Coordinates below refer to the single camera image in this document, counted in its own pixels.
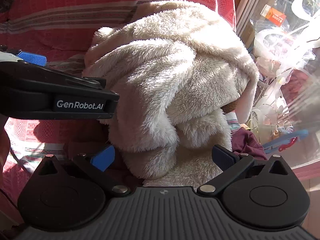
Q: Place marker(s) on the blue clothes hanger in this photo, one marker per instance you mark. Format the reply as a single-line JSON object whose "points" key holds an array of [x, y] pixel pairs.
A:
{"points": [[280, 142]]}

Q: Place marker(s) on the orange label box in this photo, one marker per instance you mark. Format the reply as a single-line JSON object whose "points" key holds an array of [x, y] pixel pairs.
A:
{"points": [[275, 16]]}

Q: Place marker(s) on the pink striped bed sheet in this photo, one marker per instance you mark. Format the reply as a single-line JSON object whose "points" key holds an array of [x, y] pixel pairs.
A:
{"points": [[62, 12]]}

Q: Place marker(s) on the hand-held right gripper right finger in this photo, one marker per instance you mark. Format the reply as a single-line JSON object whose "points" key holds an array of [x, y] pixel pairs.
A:
{"points": [[225, 158]]}

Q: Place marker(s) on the cream fleece garment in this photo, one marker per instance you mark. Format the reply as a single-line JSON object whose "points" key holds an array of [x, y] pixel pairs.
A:
{"points": [[175, 80]]}

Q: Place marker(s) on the maroon garment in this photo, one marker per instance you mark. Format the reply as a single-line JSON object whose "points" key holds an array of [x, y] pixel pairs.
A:
{"points": [[247, 142]]}

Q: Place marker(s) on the brown woven item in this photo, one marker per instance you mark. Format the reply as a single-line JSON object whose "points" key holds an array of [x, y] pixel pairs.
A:
{"points": [[230, 107]]}

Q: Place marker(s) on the pale patterned cloth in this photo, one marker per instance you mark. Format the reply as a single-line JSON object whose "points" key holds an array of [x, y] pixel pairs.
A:
{"points": [[233, 122]]}

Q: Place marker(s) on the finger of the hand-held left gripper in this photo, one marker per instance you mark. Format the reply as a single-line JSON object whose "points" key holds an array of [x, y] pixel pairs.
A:
{"points": [[32, 58]]}

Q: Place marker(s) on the red clothes hanger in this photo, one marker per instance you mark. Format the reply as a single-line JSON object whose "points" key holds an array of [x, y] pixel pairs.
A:
{"points": [[287, 143]]}

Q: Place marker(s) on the frosted pattern glass door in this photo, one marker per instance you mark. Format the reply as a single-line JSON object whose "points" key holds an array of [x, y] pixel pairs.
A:
{"points": [[297, 55]]}

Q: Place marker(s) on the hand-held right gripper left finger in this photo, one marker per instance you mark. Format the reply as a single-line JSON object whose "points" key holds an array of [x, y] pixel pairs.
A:
{"points": [[103, 158]]}

